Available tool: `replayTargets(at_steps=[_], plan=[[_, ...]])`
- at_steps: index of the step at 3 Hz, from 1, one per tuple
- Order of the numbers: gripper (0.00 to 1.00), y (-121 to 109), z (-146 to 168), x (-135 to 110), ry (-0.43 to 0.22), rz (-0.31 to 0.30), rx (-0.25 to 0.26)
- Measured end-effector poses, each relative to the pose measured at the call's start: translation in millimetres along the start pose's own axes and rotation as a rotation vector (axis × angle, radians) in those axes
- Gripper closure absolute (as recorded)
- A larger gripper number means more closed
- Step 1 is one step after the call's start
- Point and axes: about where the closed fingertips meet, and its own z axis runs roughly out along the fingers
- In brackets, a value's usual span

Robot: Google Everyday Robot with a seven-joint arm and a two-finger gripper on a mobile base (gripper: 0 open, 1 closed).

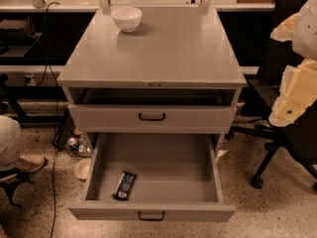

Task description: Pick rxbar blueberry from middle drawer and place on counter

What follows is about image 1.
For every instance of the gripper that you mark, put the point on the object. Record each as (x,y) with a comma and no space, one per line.
(307,34)

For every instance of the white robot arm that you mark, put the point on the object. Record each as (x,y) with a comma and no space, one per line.
(304,40)

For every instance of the grey drawer cabinet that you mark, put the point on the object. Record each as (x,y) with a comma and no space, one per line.
(178,56)

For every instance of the open grey lower drawer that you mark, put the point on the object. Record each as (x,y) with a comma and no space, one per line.
(176,173)

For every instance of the closed grey upper drawer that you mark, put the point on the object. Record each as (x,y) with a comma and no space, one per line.
(178,119)

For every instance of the black office chair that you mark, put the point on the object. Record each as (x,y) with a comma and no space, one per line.
(299,138)

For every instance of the white ceramic bowl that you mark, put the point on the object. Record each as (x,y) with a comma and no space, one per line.
(127,19)

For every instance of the soda can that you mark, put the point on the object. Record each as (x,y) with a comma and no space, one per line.
(73,143)

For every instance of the small round tan plate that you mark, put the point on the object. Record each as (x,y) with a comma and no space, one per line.
(81,169)

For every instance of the tan shoe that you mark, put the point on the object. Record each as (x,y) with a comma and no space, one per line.
(29,164)

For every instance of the person leg light trousers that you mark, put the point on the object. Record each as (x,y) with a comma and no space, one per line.
(10,132)

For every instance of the black stool base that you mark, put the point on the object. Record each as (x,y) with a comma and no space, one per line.
(10,180)

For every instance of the black upper drawer handle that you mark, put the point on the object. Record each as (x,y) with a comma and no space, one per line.
(146,118)

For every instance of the wire basket with items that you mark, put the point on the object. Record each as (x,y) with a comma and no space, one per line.
(83,149)

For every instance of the wall power outlet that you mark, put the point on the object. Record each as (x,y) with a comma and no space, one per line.
(30,80)

